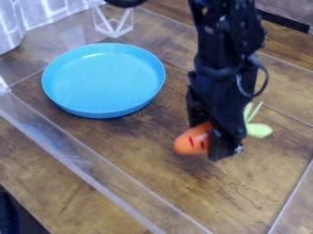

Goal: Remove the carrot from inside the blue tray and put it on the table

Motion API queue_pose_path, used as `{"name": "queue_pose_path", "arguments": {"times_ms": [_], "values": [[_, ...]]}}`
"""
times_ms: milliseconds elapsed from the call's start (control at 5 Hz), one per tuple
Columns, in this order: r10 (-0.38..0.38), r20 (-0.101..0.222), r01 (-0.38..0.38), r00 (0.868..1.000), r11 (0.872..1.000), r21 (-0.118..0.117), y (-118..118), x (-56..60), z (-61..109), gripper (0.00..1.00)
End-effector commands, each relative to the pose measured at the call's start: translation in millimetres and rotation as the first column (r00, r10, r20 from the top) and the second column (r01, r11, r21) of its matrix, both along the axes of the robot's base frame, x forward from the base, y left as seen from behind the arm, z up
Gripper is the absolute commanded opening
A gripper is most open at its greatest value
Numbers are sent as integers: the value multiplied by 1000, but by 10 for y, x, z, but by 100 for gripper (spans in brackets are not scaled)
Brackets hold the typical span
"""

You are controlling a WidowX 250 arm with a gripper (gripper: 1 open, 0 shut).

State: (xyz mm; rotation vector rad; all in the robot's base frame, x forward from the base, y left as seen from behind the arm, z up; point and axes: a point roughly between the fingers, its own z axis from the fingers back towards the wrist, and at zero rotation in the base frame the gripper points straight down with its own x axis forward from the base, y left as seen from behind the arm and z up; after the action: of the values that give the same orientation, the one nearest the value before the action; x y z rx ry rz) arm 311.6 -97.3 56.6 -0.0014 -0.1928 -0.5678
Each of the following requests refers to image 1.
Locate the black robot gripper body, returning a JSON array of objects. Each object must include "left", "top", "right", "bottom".
[{"left": 187, "top": 60, "right": 258, "bottom": 140}]

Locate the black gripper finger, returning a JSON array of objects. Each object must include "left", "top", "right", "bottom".
[
  {"left": 207, "top": 127, "right": 245, "bottom": 162},
  {"left": 186, "top": 90, "right": 211, "bottom": 127}
]

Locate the orange toy carrot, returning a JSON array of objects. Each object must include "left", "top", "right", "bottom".
[{"left": 174, "top": 102, "right": 274, "bottom": 155}]

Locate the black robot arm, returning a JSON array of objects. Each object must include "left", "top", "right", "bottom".
[{"left": 186, "top": 0, "right": 267, "bottom": 161}]

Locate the blue round plastic tray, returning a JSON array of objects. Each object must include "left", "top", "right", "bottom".
[{"left": 41, "top": 43, "right": 166, "bottom": 119}]

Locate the dark baseboard strip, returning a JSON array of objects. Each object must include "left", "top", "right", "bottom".
[{"left": 258, "top": 10, "right": 309, "bottom": 34}]

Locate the white checked curtain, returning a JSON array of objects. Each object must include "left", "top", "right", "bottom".
[{"left": 0, "top": 0, "right": 106, "bottom": 55}]

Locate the clear acrylic barrier wall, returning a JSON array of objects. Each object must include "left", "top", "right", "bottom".
[{"left": 0, "top": 0, "right": 313, "bottom": 234}]

